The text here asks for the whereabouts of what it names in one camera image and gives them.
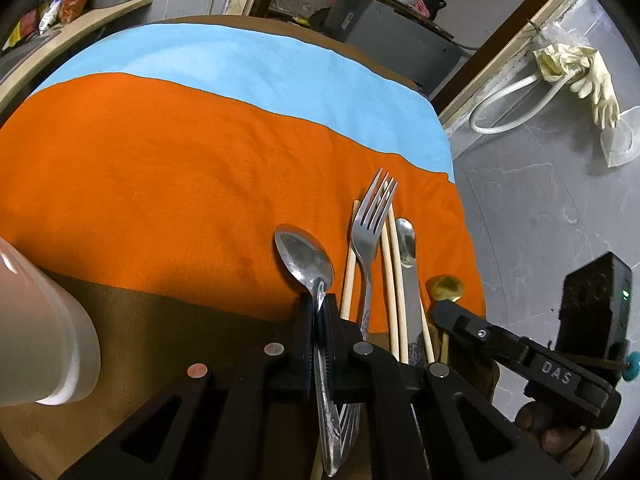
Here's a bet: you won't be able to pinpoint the clear plastic bag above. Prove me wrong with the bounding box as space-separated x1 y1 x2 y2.
597 106 640 169

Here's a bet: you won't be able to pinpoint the large silver spoon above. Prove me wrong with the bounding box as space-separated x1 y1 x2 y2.
274 224 342 477

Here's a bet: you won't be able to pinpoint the wooden door frame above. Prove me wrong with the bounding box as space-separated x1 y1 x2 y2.
434 0 583 137

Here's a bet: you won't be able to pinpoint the cream rubber gloves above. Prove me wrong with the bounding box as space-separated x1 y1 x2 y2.
532 44 622 129

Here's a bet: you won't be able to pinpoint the white hose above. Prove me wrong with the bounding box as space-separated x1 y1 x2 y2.
468 71 572 135

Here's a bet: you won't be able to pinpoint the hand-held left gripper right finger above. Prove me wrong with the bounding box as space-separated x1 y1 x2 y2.
320 294 576 480

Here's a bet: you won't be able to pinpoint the small gold spoon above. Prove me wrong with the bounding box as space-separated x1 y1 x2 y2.
425 275 465 364

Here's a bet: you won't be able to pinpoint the silver fork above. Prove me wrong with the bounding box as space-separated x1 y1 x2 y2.
350 168 399 342
339 401 362 467

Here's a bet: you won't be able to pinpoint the wooden chopstick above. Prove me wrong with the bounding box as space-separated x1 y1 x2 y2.
381 210 401 361
340 200 361 320
389 204 410 363
419 301 436 365

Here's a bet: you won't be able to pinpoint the orange and blue tablecloth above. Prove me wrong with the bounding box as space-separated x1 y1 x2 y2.
0 15 501 480

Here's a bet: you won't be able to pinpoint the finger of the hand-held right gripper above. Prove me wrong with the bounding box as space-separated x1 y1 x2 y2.
431 301 533 376

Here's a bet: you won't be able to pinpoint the curved wooden shelf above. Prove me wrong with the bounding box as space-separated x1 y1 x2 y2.
0 0 154 113

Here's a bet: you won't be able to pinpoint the person's right hand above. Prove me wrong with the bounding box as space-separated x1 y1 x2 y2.
515 400 608 478

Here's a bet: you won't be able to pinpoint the orange cloth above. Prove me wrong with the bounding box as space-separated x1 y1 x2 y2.
0 72 488 334

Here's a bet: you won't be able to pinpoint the grey metal box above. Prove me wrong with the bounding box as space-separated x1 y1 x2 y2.
309 0 477 95

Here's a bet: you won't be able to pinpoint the row of sauce bottles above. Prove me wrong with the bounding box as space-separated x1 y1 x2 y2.
0 0 68 56

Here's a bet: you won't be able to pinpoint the light blue cloth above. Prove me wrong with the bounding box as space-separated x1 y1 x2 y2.
34 22 456 184

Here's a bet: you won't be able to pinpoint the silver table knife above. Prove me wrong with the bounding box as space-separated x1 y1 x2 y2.
395 218 427 367

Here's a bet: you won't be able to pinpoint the white plastic cup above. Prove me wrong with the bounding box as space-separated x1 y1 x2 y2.
0 236 102 407

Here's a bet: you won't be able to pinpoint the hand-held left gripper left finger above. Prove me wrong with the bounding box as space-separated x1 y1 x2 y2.
60 294 315 480

